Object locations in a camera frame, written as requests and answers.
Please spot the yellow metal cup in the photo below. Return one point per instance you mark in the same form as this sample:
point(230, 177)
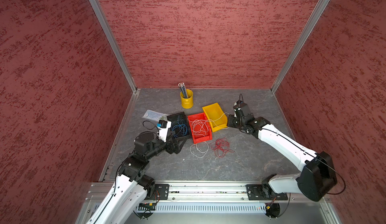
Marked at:
point(187, 102)

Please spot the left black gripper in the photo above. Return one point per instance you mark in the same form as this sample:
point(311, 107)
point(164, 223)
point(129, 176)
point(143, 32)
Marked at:
point(177, 148)

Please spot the red plastic bin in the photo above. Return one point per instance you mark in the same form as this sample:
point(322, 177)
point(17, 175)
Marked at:
point(200, 128)

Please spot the corner aluminium post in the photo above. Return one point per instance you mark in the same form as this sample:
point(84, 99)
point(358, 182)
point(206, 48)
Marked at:
point(307, 30)
point(97, 8)

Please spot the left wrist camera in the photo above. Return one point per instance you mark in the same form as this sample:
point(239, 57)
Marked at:
point(163, 128)

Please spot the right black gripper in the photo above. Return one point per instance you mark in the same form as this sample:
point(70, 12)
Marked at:
point(230, 121)

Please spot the right corner aluminium post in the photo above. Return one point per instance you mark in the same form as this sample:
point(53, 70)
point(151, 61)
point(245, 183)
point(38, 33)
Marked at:
point(307, 30)

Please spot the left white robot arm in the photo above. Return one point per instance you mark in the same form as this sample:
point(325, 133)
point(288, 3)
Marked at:
point(129, 175)

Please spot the black plastic bin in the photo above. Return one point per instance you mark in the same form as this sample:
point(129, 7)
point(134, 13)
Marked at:
point(180, 125)

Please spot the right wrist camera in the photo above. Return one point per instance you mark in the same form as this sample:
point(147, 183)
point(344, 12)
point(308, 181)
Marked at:
point(237, 109)

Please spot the yellow plastic bin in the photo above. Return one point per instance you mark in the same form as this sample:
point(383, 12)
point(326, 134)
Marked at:
point(217, 118)

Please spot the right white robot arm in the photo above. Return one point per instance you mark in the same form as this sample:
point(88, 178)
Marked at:
point(317, 174)

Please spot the bundle of metal rods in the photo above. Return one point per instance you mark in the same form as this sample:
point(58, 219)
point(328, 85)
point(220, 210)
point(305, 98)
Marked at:
point(183, 89)

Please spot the clear plastic bag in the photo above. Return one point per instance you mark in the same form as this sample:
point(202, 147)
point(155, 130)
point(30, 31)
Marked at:
point(154, 116)

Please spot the left corner aluminium post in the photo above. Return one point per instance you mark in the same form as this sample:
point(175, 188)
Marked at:
point(97, 8)

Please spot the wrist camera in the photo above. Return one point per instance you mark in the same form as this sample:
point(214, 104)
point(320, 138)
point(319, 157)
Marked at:
point(163, 128)
point(237, 109)

